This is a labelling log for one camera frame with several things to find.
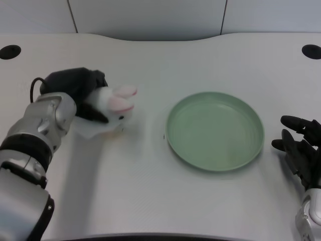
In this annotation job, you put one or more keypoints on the white plush rabbit doll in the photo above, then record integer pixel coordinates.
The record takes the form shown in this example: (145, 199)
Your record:
(113, 103)

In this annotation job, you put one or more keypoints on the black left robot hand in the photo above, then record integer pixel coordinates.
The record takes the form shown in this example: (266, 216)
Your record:
(75, 86)

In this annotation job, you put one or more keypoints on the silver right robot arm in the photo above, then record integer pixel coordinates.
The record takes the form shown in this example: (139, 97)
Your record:
(309, 216)

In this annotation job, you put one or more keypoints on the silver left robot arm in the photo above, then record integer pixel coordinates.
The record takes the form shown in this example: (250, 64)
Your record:
(27, 155)

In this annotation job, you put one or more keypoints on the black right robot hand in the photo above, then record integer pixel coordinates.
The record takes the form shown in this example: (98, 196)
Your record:
(298, 148)

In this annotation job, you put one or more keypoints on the green round plate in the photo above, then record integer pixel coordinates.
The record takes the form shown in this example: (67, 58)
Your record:
(215, 131)

